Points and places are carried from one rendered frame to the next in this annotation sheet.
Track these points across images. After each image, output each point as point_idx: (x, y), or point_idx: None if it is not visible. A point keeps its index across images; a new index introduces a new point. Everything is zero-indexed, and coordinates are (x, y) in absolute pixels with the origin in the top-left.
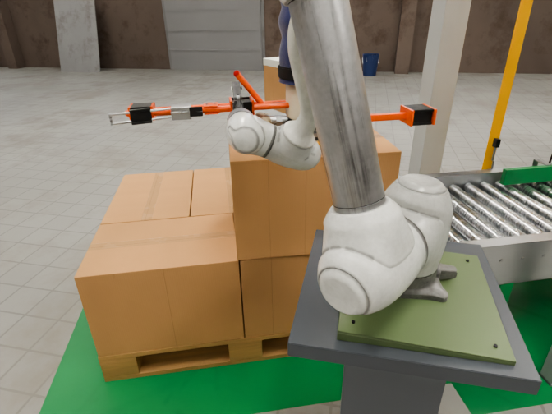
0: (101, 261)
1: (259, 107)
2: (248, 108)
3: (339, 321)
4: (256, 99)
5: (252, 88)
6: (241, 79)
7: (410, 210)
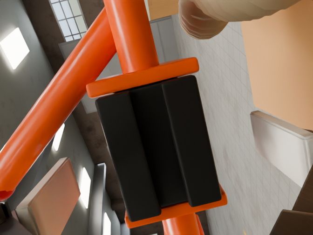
0: None
1: (129, 35)
2: (150, 110)
3: None
4: (98, 57)
5: (43, 92)
6: (7, 166)
7: None
